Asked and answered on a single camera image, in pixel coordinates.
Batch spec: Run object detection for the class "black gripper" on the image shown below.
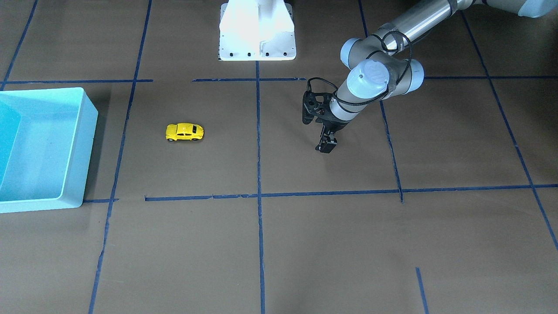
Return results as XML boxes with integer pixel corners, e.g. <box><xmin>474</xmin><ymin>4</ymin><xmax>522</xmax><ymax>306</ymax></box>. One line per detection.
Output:
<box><xmin>316</xmin><ymin>119</ymin><xmax>349</xmax><ymax>154</ymax></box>

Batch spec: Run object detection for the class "yellow beetle toy car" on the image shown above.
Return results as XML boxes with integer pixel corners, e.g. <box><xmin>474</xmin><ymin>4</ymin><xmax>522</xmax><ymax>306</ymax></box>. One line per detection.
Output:
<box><xmin>166</xmin><ymin>123</ymin><xmax>204</xmax><ymax>142</ymax></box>

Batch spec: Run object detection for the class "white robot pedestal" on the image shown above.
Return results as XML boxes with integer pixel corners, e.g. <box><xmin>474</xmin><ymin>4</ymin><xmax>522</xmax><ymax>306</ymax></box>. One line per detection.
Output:
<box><xmin>218</xmin><ymin>0</ymin><xmax>297</xmax><ymax>61</ymax></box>

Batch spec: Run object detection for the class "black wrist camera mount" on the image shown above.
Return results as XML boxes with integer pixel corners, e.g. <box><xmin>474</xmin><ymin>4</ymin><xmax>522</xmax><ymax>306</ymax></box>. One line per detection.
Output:
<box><xmin>302</xmin><ymin>91</ymin><xmax>335</xmax><ymax>125</ymax></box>

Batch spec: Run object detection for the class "turquoise plastic bin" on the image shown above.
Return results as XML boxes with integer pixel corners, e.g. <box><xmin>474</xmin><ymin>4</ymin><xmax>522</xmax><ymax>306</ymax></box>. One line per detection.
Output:
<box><xmin>0</xmin><ymin>87</ymin><xmax>98</xmax><ymax>213</ymax></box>

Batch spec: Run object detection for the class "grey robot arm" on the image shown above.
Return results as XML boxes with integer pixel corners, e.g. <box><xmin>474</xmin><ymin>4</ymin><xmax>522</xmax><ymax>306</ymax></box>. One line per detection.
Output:
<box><xmin>302</xmin><ymin>0</ymin><xmax>477</xmax><ymax>154</ymax></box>

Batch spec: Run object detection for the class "black camera cable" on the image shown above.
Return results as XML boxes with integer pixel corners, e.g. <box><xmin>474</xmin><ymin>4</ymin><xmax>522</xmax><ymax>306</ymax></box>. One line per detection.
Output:
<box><xmin>307</xmin><ymin>30</ymin><xmax>413</xmax><ymax>107</ymax></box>

